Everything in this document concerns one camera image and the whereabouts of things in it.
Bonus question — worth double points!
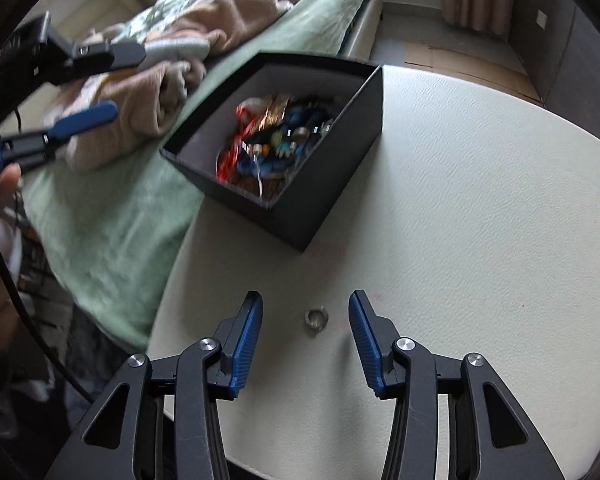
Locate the small silver ring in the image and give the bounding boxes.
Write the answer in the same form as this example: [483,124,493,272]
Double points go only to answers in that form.
[304,308,327,334]

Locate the black jewelry box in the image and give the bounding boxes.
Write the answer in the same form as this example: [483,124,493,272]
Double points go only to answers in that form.
[159,51,384,254]

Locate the gold jewelry piece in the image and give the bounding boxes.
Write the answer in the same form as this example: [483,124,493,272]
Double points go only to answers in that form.
[255,94,290,128]

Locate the black cable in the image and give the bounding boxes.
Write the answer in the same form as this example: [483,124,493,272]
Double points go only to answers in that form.
[0,217,96,403]

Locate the flattened cardboard sheets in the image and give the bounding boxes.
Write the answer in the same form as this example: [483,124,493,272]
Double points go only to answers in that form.
[405,42,543,103]

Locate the dark bead bracelet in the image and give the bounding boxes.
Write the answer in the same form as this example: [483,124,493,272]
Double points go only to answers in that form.
[242,120,333,158]

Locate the person's left hand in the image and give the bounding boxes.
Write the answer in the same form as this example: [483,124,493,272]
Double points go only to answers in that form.
[0,165,23,356]

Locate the brown bead bracelet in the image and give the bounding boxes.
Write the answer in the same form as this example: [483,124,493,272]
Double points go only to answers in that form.
[227,170,288,196]

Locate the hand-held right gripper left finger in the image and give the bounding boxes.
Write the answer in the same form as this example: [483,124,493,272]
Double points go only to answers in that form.
[45,290,265,480]

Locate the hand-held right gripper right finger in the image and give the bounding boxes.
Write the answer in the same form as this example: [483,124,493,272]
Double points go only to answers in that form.
[348,290,567,480]

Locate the bed with green sheet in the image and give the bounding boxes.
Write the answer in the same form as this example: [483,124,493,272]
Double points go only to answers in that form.
[22,0,381,353]

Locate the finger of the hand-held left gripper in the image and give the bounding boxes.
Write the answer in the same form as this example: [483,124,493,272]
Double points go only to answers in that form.
[75,42,147,71]
[2,101,118,171]

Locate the red cord bracelet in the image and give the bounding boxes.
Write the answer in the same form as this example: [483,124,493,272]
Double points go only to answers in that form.
[215,102,253,183]

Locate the pink blanket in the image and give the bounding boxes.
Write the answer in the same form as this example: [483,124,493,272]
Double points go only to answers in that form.
[55,0,303,171]

